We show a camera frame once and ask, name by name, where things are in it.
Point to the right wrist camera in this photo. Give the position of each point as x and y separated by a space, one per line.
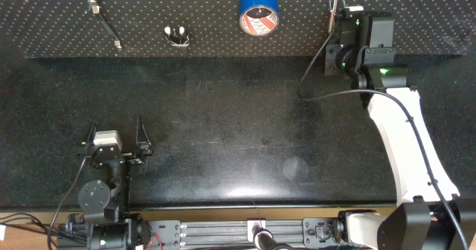
354 9

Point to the mounting rail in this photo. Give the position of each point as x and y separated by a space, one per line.
215 231

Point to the white paper tag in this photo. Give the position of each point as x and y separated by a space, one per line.
2 232

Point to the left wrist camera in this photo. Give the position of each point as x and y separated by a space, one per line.
108 140

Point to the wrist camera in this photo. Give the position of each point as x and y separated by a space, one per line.
108 140
354 9

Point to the black pegboard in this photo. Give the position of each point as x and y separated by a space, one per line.
148 4

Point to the black and white pliers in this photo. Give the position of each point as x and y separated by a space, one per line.
175 37

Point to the hammer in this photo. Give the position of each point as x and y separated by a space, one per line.
332 12

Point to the wrench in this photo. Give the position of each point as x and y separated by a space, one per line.
107 25

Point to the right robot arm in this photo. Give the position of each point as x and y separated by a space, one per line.
405 149

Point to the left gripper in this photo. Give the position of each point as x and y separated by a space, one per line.
139 157

